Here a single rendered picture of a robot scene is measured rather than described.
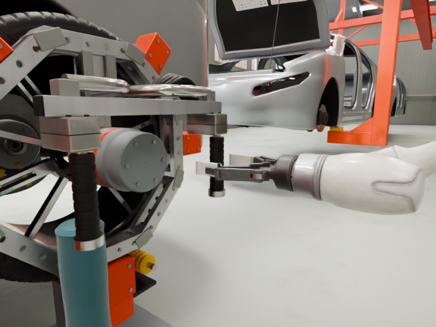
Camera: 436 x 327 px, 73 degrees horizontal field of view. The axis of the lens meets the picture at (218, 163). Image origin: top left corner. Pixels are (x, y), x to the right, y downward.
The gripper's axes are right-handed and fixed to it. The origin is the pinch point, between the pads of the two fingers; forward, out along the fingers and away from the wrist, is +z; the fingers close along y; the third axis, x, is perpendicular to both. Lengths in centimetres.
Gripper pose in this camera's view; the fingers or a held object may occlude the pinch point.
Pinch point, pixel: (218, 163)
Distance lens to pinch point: 72.2
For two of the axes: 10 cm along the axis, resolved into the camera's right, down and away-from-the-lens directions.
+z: -8.0, -1.1, 5.8
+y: 5.9, -1.5, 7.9
